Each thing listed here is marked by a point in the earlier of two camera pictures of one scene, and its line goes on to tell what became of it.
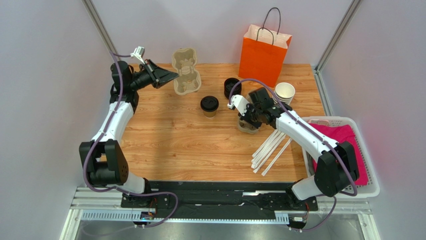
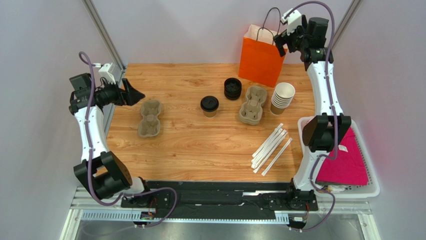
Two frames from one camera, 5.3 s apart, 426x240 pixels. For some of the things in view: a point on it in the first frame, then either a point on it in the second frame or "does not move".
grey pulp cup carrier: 189,81 -> 149,126
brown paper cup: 210,114 does not move
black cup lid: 209,103 does not move
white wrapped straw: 267,149 does not move
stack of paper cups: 285,92 does not move
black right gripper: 251,114 -> 287,40
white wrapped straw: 278,154 does not move
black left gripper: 157,76 -> 132,96
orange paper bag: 263,53 does not move
